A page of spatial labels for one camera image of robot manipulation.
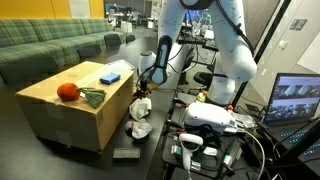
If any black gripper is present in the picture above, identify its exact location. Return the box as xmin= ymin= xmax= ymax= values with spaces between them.
xmin=137 ymin=80 xmax=149 ymax=95

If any white red cloth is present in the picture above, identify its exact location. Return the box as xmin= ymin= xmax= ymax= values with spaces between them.
xmin=125 ymin=119 xmax=152 ymax=139

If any brown plush toy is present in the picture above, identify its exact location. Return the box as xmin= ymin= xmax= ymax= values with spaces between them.
xmin=136 ymin=94 xmax=148 ymax=99

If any white cloth towel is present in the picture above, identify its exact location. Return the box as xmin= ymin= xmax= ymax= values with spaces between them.
xmin=129 ymin=98 xmax=152 ymax=121

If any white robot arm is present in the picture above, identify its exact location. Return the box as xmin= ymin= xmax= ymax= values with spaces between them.
xmin=136 ymin=0 xmax=257 ymax=105

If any large cardboard box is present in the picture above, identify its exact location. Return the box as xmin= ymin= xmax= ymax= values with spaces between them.
xmin=16 ymin=61 xmax=134 ymax=152

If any green plush leaf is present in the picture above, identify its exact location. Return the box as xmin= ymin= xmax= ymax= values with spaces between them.
xmin=77 ymin=87 xmax=106 ymax=109

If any black rectangular block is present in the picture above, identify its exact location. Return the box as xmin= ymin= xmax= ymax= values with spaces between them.
xmin=113 ymin=148 xmax=140 ymax=159

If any white VR headset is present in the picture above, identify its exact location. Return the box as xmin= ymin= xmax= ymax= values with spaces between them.
xmin=183 ymin=102 xmax=235 ymax=133

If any red orange plush ball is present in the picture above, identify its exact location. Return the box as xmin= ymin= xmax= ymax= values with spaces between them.
xmin=57 ymin=83 xmax=80 ymax=101

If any white VR controller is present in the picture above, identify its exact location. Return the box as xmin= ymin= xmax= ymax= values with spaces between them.
xmin=179 ymin=133 xmax=203 ymax=171

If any green plaid sofa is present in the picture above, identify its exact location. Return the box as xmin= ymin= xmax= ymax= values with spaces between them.
xmin=0 ymin=19 xmax=125 ymax=84

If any open laptop computer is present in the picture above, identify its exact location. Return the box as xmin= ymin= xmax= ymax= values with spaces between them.
xmin=258 ymin=72 xmax=320 ymax=168

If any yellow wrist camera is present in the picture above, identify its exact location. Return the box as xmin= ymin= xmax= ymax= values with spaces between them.
xmin=147 ymin=83 xmax=160 ymax=92

